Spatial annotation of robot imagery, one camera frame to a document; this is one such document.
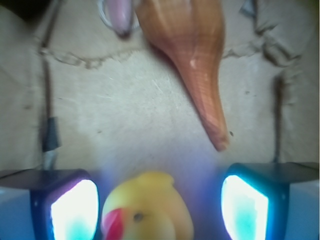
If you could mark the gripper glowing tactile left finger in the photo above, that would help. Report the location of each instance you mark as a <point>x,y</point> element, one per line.
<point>48,205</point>

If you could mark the crumpled brown paper bag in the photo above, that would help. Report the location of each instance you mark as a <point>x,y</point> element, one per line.
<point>121,106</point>

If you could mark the pink plush bunny toy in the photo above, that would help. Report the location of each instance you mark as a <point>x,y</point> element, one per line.
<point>118,15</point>

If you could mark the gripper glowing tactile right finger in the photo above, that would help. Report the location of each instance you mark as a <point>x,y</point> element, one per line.
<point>271,201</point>

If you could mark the small yellow rubber duck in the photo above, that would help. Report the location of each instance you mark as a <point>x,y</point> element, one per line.
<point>146,207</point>

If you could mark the orange spiral conch shell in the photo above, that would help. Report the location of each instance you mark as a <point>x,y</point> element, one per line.
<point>192,34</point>

